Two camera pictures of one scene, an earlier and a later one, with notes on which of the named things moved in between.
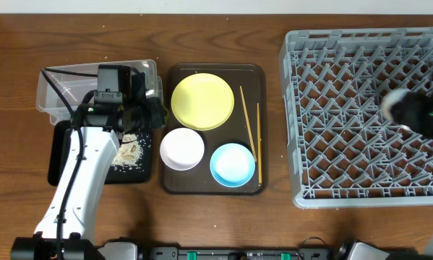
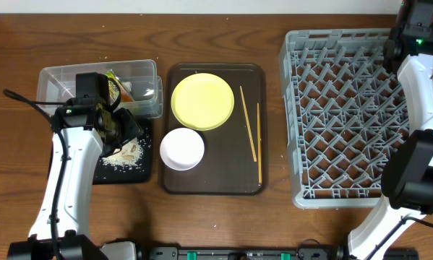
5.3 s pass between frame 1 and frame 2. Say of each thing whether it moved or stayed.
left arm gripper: moved
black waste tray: stayed
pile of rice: stayed
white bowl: stayed
